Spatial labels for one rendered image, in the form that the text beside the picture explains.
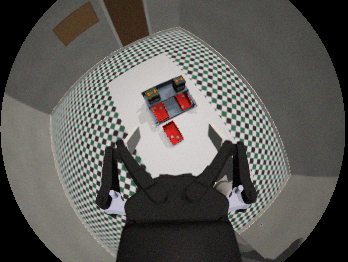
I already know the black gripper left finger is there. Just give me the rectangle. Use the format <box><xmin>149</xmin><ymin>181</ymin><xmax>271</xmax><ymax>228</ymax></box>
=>
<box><xmin>95</xmin><ymin>126</ymin><xmax>168</xmax><ymax>217</ymax></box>

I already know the olive green case with orange latches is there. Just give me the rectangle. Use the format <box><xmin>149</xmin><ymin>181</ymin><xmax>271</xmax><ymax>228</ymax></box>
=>
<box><xmin>144</xmin><ymin>87</ymin><xmax>161</xmax><ymax>105</ymax></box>

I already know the black case with orange latches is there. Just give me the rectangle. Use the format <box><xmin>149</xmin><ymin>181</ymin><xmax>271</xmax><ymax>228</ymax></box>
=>
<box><xmin>172</xmin><ymin>75</ymin><xmax>186</xmax><ymax>93</ymax></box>

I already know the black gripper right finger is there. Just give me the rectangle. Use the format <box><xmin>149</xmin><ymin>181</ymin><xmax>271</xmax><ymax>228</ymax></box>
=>
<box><xmin>186</xmin><ymin>123</ymin><xmax>258</xmax><ymax>212</ymax></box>

